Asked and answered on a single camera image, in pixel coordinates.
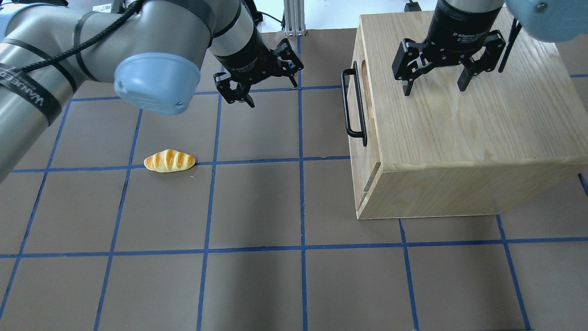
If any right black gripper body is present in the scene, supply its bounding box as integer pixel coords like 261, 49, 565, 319
425, 0, 503, 67

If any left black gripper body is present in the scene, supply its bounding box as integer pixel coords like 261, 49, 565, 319
214, 30, 279, 90

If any black metal drawer handle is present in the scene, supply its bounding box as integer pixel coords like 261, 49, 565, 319
341, 62, 368, 147

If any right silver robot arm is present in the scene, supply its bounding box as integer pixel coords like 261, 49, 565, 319
391, 0, 588, 96

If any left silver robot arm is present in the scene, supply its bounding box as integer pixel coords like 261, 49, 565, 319
0, 0, 303, 179

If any light wooden drawer cabinet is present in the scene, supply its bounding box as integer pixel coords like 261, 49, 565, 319
349, 11, 588, 219

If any toy bread roll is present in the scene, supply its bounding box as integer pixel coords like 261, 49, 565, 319
143, 149, 197, 173

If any aluminium frame post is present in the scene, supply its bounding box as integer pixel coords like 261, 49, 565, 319
283, 0, 307, 36

